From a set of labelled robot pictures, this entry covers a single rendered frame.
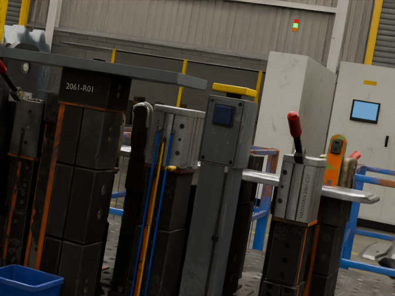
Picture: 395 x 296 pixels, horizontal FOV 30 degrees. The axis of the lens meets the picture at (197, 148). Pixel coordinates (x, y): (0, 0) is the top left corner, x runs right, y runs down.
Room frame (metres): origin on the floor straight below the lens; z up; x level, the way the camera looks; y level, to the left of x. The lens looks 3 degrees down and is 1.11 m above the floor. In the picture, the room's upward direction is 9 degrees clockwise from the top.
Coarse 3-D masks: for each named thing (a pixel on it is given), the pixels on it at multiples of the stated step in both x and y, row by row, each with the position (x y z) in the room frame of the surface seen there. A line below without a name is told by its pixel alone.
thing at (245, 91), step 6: (216, 84) 1.21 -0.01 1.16; (222, 84) 1.21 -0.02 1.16; (216, 90) 1.21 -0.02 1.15; (222, 90) 1.21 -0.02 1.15; (228, 90) 1.20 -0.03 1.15; (234, 90) 1.20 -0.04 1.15; (240, 90) 1.19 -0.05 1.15; (246, 90) 1.19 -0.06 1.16; (252, 90) 1.22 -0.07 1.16; (228, 96) 1.22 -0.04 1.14; (234, 96) 1.22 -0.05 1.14; (240, 96) 1.22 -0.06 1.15; (252, 96) 1.23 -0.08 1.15
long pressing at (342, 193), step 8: (120, 152) 1.56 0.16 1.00; (128, 152) 1.56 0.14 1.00; (248, 176) 1.46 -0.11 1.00; (256, 176) 1.46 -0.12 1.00; (264, 176) 1.46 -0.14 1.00; (272, 176) 1.56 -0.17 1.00; (272, 184) 1.44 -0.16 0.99; (328, 184) 1.56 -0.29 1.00; (328, 192) 1.41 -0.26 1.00; (336, 192) 1.40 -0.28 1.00; (344, 192) 1.40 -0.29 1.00; (352, 192) 1.47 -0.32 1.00; (360, 192) 1.50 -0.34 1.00; (368, 192) 1.54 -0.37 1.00; (352, 200) 1.39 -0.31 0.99; (360, 200) 1.39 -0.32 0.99; (368, 200) 1.40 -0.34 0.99; (376, 200) 1.46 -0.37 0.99
